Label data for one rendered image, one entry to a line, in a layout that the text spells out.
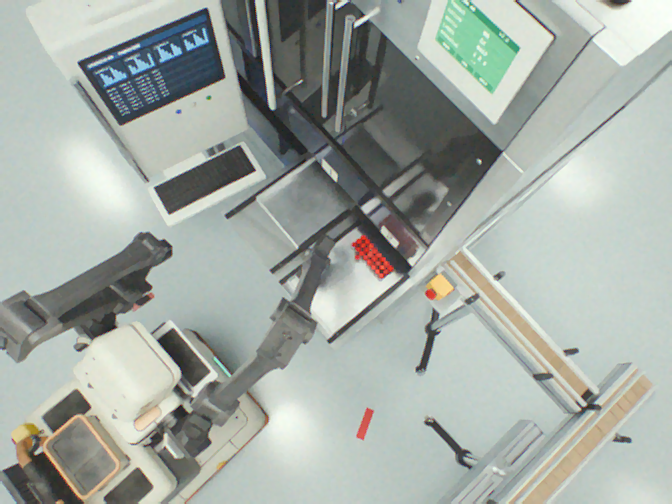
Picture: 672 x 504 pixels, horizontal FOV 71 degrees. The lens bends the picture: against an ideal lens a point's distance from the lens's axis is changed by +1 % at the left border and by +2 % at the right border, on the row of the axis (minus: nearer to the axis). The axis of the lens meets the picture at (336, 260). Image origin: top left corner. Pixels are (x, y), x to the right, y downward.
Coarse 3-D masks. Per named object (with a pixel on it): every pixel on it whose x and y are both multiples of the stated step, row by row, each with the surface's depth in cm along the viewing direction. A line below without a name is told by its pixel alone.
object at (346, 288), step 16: (352, 240) 182; (336, 256) 180; (352, 256) 180; (336, 272) 178; (352, 272) 178; (368, 272) 179; (320, 288) 176; (336, 288) 176; (352, 288) 177; (368, 288) 177; (384, 288) 177; (320, 304) 174; (336, 304) 174; (352, 304) 175; (368, 304) 172; (320, 320) 170; (336, 320) 173
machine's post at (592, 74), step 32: (608, 32) 64; (576, 64) 67; (608, 64) 64; (576, 96) 71; (544, 128) 80; (512, 160) 91; (480, 192) 106; (448, 224) 128; (416, 288) 183; (384, 320) 254
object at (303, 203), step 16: (288, 176) 186; (304, 176) 189; (320, 176) 190; (272, 192) 186; (288, 192) 187; (304, 192) 187; (320, 192) 187; (336, 192) 188; (272, 208) 184; (288, 208) 185; (304, 208) 185; (320, 208) 185; (336, 208) 186; (288, 224) 183; (304, 224) 183; (320, 224) 183; (304, 240) 178
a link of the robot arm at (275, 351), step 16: (288, 320) 107; (304, 320) 109; (272, 336) 104; (288, 336) 106; (304, 336) 107; (256, 352) 109; (272, 352) 103; (288, 352) 104; (240, 368) 114; (256, 368) 107; (272, 368) 106; (208, 384) 124; (224, 384) 120; (240, 384) 113; (224, 400) 120; (224, 416) 125
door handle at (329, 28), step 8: (328, 0) 96; (336, 0) 97; (344, 0) 100; (328, 8) 98; (336, 8) 99; (328, 16) 100; (328, 24) 102; (328, 32) 104; (328, 40) 106; (328, 48) 108; (328, 56) 111; (328, 64) 114; (328, 72) 116; (328, 80) 119; (328, 88) 122; (328, 96) 126; (328, 104) 129
